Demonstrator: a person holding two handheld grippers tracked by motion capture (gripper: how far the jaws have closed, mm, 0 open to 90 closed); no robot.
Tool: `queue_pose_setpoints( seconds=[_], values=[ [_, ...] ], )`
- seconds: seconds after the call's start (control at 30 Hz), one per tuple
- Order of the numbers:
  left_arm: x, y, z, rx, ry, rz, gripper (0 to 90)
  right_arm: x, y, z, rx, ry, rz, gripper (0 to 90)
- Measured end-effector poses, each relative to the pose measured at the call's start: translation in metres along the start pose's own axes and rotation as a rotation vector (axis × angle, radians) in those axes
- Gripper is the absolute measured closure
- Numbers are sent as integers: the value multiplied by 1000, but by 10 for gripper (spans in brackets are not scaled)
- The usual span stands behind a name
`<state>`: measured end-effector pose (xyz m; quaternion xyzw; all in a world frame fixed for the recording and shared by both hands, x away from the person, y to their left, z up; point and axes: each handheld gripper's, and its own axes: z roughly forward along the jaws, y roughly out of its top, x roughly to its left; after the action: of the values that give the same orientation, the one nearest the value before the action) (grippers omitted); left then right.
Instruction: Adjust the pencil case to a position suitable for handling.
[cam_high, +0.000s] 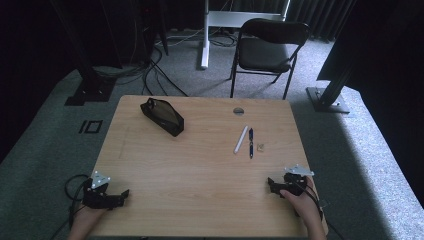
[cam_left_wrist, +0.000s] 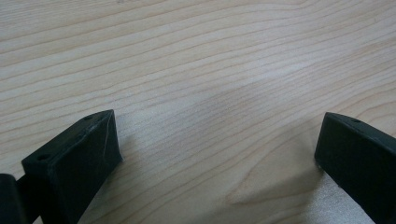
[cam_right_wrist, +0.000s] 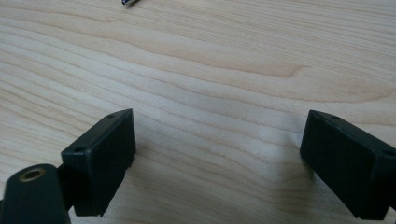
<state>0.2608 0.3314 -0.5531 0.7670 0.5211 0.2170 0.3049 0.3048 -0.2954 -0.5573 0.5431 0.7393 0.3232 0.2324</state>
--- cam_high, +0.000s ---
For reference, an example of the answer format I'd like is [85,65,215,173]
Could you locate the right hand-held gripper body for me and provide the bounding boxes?
[281,163,315,198]

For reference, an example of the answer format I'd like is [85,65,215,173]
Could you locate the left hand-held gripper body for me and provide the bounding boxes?
[82,170,116,211]

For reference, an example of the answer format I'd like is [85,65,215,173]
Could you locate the blue pen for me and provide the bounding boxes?
[248,127,255,160]

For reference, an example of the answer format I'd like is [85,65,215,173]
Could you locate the black pencil case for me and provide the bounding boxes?
[139,97,185,138]

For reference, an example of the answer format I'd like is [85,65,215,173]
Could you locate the person's left hand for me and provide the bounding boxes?
[73,206,110,234]

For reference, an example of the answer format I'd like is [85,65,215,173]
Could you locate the person's right hand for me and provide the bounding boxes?
[279,176,324,223]

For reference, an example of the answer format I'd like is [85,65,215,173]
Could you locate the white pen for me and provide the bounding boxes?
[233,125,250,155]

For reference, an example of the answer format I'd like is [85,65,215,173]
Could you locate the black metal stand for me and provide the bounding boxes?
[49,0,118,107]
[305,61,355,115]

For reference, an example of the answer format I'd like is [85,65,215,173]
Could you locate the black folding chair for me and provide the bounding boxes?
[229,17,311,101]

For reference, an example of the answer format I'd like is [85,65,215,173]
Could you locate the dark curtain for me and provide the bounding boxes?
[286,0,355,43]

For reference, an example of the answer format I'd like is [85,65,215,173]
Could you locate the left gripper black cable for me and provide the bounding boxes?
[49,173,92,240]

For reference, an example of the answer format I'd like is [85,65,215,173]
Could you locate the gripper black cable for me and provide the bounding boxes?
[49,173,92,240]
[298,182,344,240]

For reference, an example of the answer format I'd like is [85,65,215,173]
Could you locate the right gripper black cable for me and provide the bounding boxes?
[298,182,344,240]

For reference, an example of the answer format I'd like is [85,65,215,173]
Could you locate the bundle of black floor cables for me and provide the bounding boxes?
[93,19,190,98]

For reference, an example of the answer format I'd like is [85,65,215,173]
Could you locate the white floor cable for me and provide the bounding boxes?
[155,27,205,48]

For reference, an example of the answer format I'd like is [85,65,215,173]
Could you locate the white desk frame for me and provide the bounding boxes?
[200,0,291,70]

